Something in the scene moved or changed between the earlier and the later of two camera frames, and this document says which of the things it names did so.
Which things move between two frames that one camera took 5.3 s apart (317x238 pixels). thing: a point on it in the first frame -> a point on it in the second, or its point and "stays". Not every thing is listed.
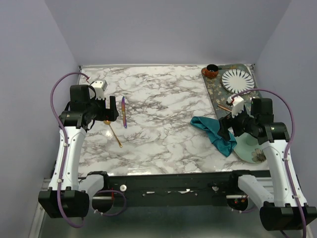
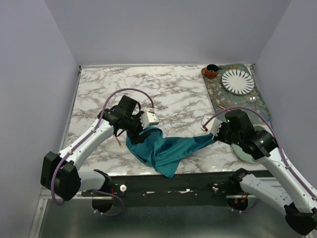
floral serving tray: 219,95 stays
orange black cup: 210,71 stays
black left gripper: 109,114 -> 135,138
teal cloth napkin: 223,146 -> 166,153
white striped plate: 237,81 stays
